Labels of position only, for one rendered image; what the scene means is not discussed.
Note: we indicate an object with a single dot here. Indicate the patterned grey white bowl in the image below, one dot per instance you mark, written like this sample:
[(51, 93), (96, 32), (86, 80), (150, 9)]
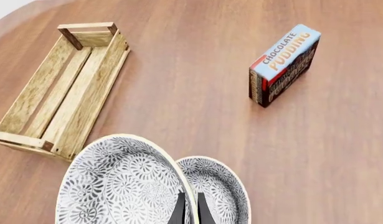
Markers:
[(122, 184), (219, 184)]

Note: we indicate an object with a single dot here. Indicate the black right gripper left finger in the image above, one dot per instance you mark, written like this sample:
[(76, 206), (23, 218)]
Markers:
[(178, 211)]

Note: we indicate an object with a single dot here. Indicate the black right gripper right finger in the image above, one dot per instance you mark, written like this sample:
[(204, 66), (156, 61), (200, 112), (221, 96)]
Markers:
[(205, 211)]

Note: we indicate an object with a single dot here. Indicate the chocolate pudding box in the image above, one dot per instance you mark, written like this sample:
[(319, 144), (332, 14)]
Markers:
[(283, 70)]

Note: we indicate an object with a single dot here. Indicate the wooden slat tray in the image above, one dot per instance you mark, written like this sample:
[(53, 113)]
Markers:
[(63, 93)]

